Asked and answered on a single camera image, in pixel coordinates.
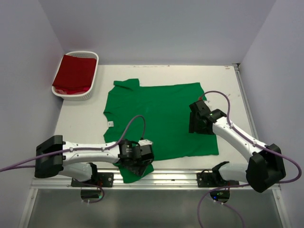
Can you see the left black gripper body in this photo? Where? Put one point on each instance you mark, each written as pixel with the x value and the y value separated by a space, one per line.
pixel 138 169

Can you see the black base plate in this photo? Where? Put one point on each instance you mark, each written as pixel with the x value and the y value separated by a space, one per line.
pixel 210 180
pixel 101 179

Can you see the red t shirt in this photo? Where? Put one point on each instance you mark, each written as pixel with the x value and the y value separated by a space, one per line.
pixel 75 75

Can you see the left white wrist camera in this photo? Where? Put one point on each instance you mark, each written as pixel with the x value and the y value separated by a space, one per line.
pixel 144 142

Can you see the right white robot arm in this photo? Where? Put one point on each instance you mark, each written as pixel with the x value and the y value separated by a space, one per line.
pixel 264 167

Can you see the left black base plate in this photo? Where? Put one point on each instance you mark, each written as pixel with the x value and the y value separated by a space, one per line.
pixel 101 179

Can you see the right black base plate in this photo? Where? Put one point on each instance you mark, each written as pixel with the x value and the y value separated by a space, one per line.
pixel 210 180

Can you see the white plastic basket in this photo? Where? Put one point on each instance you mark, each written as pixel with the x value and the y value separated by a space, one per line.
pixel 87 95

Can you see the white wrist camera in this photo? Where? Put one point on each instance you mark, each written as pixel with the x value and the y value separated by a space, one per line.
pixel 208 102
pixel 144 142

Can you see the green t shirt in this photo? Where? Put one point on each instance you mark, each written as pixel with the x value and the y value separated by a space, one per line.
pixel 167 114

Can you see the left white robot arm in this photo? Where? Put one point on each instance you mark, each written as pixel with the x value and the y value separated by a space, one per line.
pixel 77 161

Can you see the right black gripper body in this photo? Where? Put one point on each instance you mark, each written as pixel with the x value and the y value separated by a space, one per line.
pixel 194 122

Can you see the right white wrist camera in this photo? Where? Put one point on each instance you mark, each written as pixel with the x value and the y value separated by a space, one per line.
pixel 208 102

